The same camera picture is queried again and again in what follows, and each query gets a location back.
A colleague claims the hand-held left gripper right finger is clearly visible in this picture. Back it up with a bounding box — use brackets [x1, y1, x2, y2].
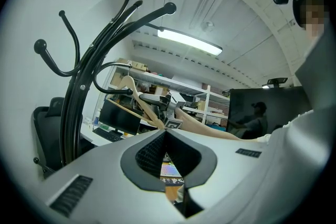
[166, 129, 308, 224]

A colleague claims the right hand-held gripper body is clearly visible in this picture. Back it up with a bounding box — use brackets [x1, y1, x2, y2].
[154, 91, 186, 131]

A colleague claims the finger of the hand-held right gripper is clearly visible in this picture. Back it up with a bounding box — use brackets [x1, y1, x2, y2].
[139, 93, 165, 103]

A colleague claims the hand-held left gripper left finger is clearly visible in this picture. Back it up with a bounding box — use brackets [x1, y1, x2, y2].
[43, 129, 186, 224]

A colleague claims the beige wooden hanger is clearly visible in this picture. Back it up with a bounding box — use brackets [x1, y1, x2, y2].
[106, 64, 169, 131]

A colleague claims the black coat rack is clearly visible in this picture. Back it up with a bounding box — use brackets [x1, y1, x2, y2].
[33, 0, 177, 166]

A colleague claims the person's right forearm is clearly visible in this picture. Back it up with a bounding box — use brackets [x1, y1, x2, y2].
[175, 107, 254, 141]

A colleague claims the white metal shelving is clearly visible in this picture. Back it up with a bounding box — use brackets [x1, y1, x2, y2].
[104, 59, 229, 129]

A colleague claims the black computer monitor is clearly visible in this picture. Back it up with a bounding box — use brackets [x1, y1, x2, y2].
[98, 98, 142, 136]

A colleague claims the black keyboard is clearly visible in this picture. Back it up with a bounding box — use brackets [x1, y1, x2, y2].
[92, 127, 124, 143]

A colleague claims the white desk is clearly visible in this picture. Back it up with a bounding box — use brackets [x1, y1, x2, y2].
[80, 123, 127, 147]

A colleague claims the long ceiling light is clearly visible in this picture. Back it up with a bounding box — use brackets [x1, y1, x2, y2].
[157, 28, 223, 56]

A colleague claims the black mesh office chair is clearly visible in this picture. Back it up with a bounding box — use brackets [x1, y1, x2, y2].
[33, 97, 79, 174]

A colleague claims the smoke detector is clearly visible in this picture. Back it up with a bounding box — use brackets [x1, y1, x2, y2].
[202, 20, 215, 32]

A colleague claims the large black display panel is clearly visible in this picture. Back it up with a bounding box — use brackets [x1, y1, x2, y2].
[227, 86, 313, 140]

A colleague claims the person's white shirt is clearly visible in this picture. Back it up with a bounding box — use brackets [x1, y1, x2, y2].
[258, 26, 331, 155]

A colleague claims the person's face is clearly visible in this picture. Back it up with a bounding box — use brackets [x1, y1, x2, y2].
[304, 0, 329, 35]

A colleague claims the black camera on display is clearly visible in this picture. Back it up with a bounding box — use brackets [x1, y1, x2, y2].
[262, 77, 289, 89]

